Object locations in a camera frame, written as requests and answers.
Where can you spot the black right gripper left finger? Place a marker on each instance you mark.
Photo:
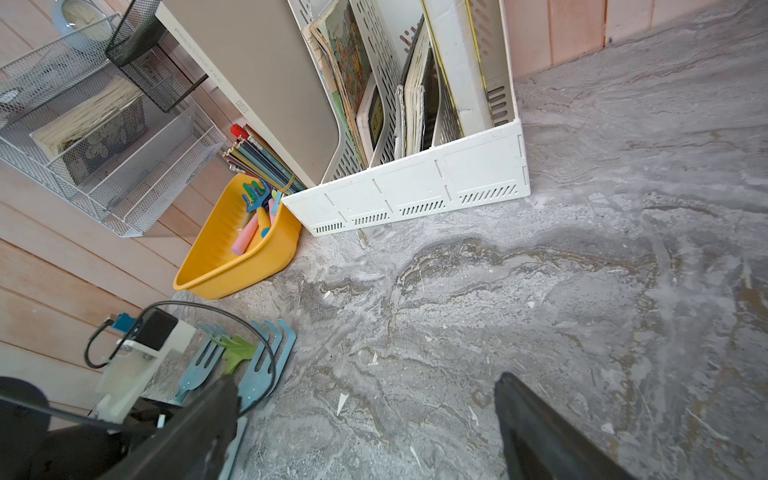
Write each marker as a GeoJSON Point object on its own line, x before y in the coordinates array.
{"type": "Point", "coordinates": [193, 445]}

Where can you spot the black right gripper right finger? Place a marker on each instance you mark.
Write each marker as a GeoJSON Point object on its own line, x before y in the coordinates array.
{"type": "Point", "coordinates": [538, 443]}

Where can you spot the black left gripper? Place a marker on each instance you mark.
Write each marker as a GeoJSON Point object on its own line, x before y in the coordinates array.
{"type": "Point", "coordinates": [31, 449]}

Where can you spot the green rake wooden handle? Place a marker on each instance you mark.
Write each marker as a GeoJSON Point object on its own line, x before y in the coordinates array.
{"type": "Point", "coordinates": [233, 351]}

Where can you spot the light blue hand fork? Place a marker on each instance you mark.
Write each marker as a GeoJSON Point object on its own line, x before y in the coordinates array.
{"type": "Point", "coordinates": [265, 368]}

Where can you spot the yellow storage tray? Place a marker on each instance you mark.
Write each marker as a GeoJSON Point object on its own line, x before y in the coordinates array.
{"type": "Point", "coordinates": [212, 271]}

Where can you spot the blue fork yellow handle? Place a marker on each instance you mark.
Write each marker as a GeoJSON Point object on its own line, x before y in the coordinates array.
{"type": "Point", "coordinates": [258, 227]}

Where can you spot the coloured pencils bundle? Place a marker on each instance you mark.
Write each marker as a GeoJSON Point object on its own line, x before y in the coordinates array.
{"type": "Point", "coordinates": [252, 155]}

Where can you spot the white file organizer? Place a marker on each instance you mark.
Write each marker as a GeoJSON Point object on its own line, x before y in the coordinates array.
{"type": "Point", "coordinates": [384, 110]}

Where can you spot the black mesh basket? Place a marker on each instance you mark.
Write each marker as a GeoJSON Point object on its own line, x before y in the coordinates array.
{"type": "Point", "coordinates": [135, 48]}

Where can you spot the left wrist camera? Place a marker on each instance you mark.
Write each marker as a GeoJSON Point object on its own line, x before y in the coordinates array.
{"type": "Point", "coordinates": [137, 356]}

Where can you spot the white wire shelf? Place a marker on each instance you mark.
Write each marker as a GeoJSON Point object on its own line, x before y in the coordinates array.
{"type": "Point", "coordinates": [130, 192]}

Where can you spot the books on wire shelf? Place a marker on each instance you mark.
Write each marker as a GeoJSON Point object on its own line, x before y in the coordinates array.
{"type": "Point", "coordinates": [82, 140]}

